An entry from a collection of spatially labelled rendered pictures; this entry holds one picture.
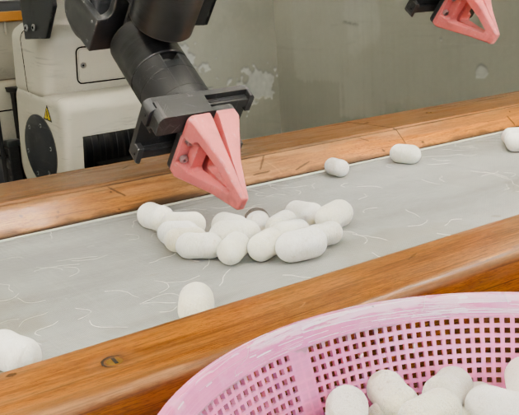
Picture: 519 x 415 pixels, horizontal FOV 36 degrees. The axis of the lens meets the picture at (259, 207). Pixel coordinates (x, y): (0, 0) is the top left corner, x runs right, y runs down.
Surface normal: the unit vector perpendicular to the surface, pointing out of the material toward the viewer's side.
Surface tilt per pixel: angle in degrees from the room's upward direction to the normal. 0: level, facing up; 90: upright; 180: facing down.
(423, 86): 90
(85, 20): 91
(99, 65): 98
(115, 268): 0
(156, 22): 114
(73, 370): 0
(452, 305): 75
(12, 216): 45
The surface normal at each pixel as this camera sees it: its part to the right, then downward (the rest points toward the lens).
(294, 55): -0.77, 0.20
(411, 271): -0.07, -0.97
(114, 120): 0.64, 0.28
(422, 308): 0.10, -0.03
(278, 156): 0.36, -0.57
